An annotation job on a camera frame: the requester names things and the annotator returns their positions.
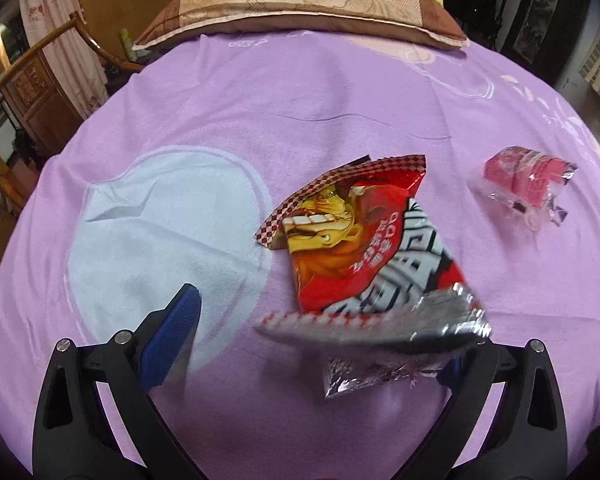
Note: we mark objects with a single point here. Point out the pink plastic wrapper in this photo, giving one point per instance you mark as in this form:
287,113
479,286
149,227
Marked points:
525,180

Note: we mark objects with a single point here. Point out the purple blanket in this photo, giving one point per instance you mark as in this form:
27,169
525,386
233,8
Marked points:
280,100

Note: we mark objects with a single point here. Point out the hanging wall scroll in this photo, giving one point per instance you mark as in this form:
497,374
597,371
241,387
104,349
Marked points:
537,15

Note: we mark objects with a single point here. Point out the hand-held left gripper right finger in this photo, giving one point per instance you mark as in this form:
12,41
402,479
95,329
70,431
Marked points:
480,410

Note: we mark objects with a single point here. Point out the red snack packet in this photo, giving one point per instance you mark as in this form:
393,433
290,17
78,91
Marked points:
370,250

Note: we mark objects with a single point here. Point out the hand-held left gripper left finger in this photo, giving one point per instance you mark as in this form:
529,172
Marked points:
172,342

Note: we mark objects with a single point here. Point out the silver foil wrapper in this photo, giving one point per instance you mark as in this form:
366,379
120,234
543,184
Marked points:
365,375

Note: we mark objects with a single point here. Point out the pink floral curtain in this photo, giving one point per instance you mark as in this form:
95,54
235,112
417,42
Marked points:
60,35

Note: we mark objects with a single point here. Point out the wooden armchair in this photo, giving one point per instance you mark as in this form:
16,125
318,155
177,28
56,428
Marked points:
35,90

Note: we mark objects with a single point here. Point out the brown floral pillow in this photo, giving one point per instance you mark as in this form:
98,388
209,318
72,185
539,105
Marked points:
300,2

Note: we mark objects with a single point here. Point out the green bottle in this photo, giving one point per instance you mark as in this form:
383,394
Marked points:
127,44

